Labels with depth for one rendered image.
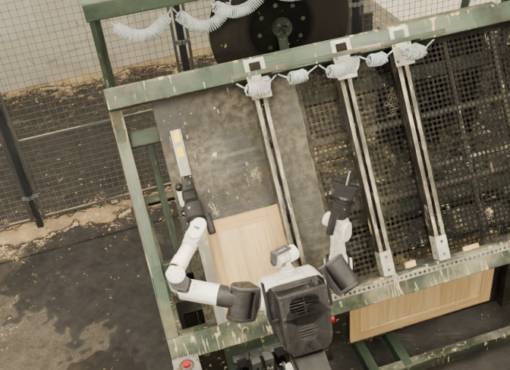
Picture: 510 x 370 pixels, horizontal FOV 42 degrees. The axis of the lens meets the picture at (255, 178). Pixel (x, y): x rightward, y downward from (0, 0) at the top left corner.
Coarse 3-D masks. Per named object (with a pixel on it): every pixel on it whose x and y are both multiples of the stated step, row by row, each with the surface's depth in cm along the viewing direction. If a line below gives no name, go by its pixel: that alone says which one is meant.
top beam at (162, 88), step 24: (408, 24) 323; (432, 24) 325; (456, 24) 328; (480, 24) 330; (312, 48) 314; (384, 48) 321; (192, 72) 304; (216, 72) 306; (240, 72) 308; (120, 96) 298; (144, 96) 300; (168, 96) 302
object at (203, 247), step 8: (176, 144) 309; (176, 152) 309; (184, 152) 310; (176, 160) 312; (184, 160) 310; (184, 168) 310; (200, 248) 313; (208, 248) 313; (200, 256) 313; (208, 256) 314; (208, 264) 314; (208, 272) 314; (208, 280) 314; (216, 280) 315; (216, 312) 315; (224, 312) 316; (216, 320) 315; (224, 320) 316
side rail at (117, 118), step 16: (112, 112) 302; (128, 144) 304; (128, 160) 304; (128, 176) 304; (144, 208) 306; (144, 224) 306; (144, 240) 307; (160, 272) 309; (160, 288) 309; (160, 304) 309; (176, 336) 311
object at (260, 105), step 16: (256, 80) 308; (256, 96) 309; (256, 112) 316; (272, 128) 314; (272, 144) 315; (272, 160) 315; (272, 176) 315; (288, 192) 317; (288, 208) 317; (288, 224) 321; (288, 240) 318
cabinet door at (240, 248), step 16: (272, 208) 321; (224, 224) 317; (240, 224) 318; (256, 224) 320; (272, 224) 321; (208, 240) 315; (224, 240) 317; (240, 240) 319; (256, 240) 320; (272, 240) 322; (224, 256) 317; (240, 256) 319; (256, 256) 320; (224, 272) 317; (240, 272) 319; (256, 272) 321; (272, 272) 322
